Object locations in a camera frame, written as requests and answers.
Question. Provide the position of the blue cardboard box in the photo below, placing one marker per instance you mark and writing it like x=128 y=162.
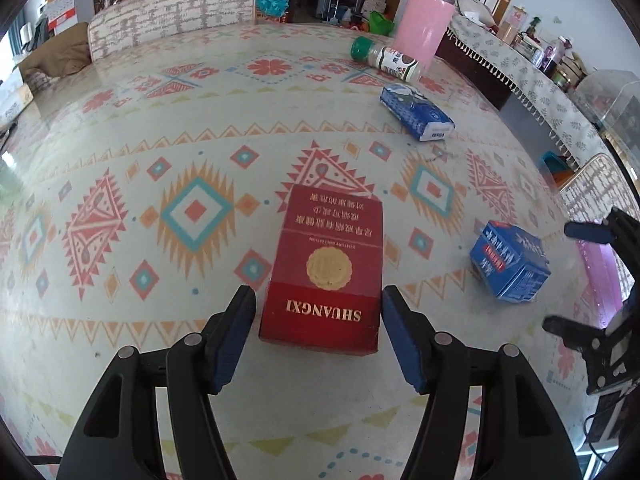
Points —
x=510 y=265

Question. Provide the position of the table with floral cloth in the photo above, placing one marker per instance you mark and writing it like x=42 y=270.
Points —
x=525 y=75

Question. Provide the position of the teal woven bag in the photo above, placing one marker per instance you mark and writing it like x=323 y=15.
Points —
x=272 y=4

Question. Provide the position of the patterned fabric chair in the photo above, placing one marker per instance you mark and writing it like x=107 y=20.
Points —
x=595 y=185
x=170 y=15

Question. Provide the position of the green cap spice bottle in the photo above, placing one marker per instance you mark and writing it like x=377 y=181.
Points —
x=395 y=60

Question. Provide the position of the clear jar with pink contents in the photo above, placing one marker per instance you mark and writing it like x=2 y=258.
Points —
x=559 y=49

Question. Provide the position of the clear food cover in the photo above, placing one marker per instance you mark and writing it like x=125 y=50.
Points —
x=610 y=95

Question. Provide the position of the blue tissue packet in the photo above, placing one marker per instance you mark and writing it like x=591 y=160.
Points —
x=417 y=112

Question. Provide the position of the red cigarette box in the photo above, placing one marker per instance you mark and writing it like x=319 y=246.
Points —
x=320 y=270

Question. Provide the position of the brown sofa cushion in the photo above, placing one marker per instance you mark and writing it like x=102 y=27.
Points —
x=55 y=55

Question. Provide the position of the purple plastic basket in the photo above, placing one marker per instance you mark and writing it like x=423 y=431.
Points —
x=600 y=270

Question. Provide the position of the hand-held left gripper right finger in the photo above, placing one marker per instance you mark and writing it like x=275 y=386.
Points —
x=402 y=340

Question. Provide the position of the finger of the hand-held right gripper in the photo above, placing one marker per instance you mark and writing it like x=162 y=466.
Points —
x=587 y=231
x=575 y=329

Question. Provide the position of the green shopping bag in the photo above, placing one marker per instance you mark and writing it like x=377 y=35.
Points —
x=380 y=24

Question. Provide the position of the pink thermos flask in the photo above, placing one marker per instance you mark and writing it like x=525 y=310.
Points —
x=420 y=25

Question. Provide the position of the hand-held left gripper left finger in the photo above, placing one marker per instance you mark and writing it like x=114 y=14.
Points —
x=232 y=340

